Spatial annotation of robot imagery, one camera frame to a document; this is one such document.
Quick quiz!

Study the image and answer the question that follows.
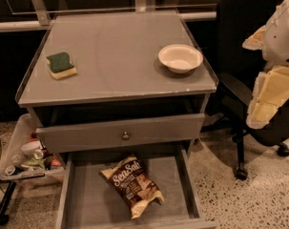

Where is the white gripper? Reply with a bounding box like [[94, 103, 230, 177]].
[[242, 0, 289, 129]]

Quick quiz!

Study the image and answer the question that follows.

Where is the round metal drawer knob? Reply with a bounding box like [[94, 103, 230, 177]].
[[122, 132, 130, 140]]

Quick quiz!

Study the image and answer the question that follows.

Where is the grey drawer cabinet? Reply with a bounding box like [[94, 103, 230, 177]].
[[14, 10, 220, 155]]

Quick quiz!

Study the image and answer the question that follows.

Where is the open grey middle drawer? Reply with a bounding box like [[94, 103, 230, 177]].
[[55, 145, 217, 229]]

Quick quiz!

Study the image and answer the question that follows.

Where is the metal railing bar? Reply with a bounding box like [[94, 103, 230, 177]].
[[0, 11, 217, 32]]

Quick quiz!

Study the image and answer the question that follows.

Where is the brown SeaSalt chip bag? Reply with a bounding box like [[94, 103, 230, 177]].
[[101, 155, 165, 219]]

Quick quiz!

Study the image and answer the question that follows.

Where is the white paper bowl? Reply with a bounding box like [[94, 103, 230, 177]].
[[158, 44, 203, 73]]

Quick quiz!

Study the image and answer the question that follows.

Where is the grey top drawer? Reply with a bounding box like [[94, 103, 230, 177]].
[[36, 114, 204, 153]]

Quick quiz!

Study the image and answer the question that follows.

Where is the metal can in bin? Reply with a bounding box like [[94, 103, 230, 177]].
[[33, 150, 44, 160]]

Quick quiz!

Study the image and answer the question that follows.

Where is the green yellow sponge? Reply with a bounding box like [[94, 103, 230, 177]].
[[46, 52, 77, 79]]

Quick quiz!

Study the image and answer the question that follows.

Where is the white cup in bin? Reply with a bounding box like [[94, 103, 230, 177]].
[[21, 140, 42, 156]]

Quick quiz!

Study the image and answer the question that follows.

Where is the clear plastic bin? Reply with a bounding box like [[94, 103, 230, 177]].
[[0, 114, 65, 188]]

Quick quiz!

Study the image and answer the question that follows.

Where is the black stand leg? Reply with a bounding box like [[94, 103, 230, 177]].
[[0, 181, 16, 226]]

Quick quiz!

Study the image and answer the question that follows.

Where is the black office chair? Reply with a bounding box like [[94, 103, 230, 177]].
[[206, 0, 289, 180]]

